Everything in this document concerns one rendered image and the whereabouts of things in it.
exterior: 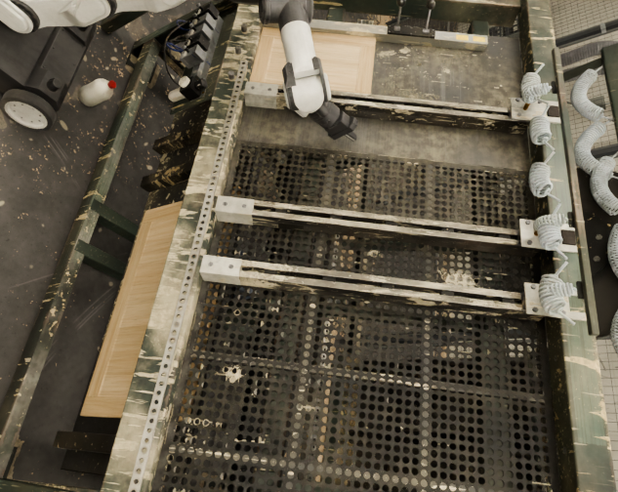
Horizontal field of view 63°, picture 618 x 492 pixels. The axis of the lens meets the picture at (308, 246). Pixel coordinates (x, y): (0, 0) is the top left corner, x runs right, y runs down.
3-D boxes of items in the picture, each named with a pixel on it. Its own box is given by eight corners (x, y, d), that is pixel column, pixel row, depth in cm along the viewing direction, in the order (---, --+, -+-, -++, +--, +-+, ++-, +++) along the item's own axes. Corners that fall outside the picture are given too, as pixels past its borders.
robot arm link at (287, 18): (273, 20, 141) (267, -18, 146) (269, 42, 150) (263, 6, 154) (312, 20, 144) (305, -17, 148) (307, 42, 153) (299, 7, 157)
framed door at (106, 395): (148, 213, 229) (145, 210, 228) (241, 187, 200) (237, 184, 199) (84, 416, 189) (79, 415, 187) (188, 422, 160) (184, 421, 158)
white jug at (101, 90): (81, 82, 238) (107, 68, 228) (99, 96, 245) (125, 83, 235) (74, 98, 234) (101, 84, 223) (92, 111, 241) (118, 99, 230)
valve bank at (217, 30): (175, 6, 217) (216, -17, 205) (197, 31, 227) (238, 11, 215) (144, 92, 195) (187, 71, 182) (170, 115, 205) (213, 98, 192)
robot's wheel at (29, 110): (-9, 110, 202) (9, 90, 190) (-4, 102, 205) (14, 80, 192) (41, 138, 215) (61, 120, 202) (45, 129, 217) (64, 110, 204)
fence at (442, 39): (265, 22, 218) (264, 14, 215) (484, 43, 214) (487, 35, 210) (263, 30, 216) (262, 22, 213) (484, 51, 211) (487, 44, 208)
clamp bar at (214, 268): (208, 258, 166) (194, 223, 145) (571, 302, 160) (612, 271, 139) (201, 286, 162) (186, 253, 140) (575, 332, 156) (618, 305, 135)
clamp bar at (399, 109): (249, 91, 200) (242, 41, 179) (550, 121, 194) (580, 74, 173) (244, 109, 196) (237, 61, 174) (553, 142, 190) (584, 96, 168)
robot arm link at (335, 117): (330, 145, 184) (308, 128, 177) (333, 125, 188) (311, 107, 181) (356, 133, 176) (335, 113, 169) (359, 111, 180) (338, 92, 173)
